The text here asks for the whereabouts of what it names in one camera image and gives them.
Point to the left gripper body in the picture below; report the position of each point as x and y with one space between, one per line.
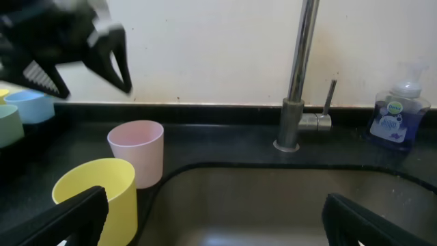
48 30

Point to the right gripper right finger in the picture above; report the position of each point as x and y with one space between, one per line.
358 225

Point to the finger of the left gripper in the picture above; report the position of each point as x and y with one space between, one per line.
41 77
102 58

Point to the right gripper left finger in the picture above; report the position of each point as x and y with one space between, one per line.
68 218

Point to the yellow cup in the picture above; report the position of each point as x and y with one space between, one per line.
2 94
123 205

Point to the pink cup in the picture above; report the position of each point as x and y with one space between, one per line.
143 157

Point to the blue cup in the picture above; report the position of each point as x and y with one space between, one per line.
34 107

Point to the green cup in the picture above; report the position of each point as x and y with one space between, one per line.
10 126

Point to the steel sink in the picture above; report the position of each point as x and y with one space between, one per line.
273 205

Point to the blue soap bottle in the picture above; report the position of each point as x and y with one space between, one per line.
396 123

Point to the steel tap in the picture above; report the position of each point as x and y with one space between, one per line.
300 51

